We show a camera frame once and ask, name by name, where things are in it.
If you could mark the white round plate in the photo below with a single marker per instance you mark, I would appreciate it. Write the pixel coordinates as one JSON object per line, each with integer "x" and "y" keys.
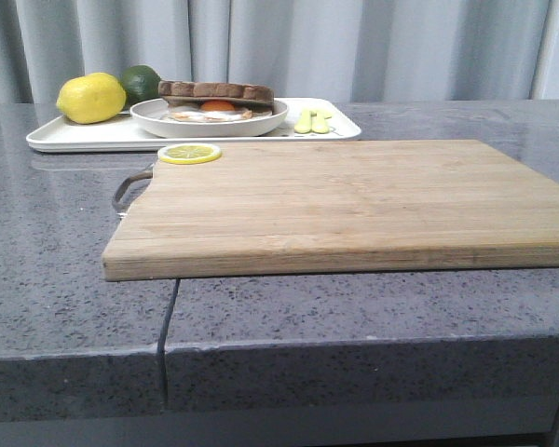
{"x": 149, "y": 117}

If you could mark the white bread slice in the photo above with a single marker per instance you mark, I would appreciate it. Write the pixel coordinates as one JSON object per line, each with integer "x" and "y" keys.
{"x": 184, "y": 91}

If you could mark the white bear tray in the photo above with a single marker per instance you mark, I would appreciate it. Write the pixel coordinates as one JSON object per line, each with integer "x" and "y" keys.
{"x": 124, "y": 134}

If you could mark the bottom bread slice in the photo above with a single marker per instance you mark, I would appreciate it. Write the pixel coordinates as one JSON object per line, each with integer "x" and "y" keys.
{"x": 258, "y": 110}

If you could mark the wooden cutting board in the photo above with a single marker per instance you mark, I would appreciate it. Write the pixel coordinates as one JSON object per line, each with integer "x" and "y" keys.
{"x": 324, "y": 207}

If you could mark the lemon slice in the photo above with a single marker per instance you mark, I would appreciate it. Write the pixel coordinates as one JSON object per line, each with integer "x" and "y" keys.
{"x": 189, "y": 153}

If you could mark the fried egg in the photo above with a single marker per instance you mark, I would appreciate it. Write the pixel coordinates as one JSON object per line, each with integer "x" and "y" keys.
{"x": 215, "y": 111}

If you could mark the grey curtain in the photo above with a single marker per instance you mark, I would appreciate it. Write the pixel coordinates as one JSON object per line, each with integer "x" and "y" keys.
{"x": 343, "y": 51}

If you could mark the green lime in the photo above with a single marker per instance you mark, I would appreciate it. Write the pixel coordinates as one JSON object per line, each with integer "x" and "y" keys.
{"x": 140, "y": 83}

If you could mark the yellow lemon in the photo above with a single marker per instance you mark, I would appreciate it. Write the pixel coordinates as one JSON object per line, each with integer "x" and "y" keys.
{"x": 91, "y": 98}

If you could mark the metal board handle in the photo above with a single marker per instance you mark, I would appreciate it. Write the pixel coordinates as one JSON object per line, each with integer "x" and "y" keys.
{"x": 116, "y": 201}

